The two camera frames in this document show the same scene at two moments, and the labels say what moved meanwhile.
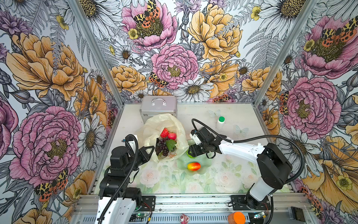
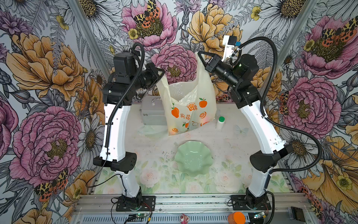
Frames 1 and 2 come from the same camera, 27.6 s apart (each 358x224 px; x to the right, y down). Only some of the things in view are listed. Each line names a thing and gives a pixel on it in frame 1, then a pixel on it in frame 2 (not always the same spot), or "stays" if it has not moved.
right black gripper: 195,152 -> 215,62
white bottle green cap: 220,122 stays
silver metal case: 152,105 stays
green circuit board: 261,214 stays
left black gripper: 143,152 -> 151,67
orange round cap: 236,218 stays
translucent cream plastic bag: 150,130 -> 188,104
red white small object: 184,219 stays
